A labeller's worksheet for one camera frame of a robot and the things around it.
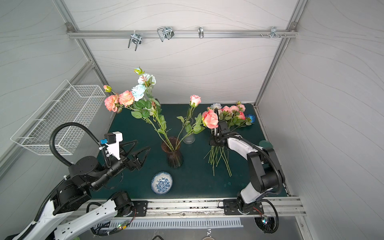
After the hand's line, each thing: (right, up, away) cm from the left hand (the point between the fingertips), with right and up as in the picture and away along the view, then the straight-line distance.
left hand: (140, 145), depth 57 cm
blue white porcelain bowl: (+3, -25, +24) cm, 35 cm away
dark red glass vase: (+9, -4, +21) cm, 23 cm away
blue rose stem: (+63, +11, +51) cm, 82 cm away
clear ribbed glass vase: (+17, -4, +41) cm, 44 cm away
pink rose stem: (+20, +9, +8) cm, 23 cm away
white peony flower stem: (+38, +20, +58) cm, 72 cm away
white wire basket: (-43, +18, +17) cm, 49 cm away
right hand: (+32, -3, +37) cm, 49 cm away
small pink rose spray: (+51, +12, +54) cm, 75 cm away
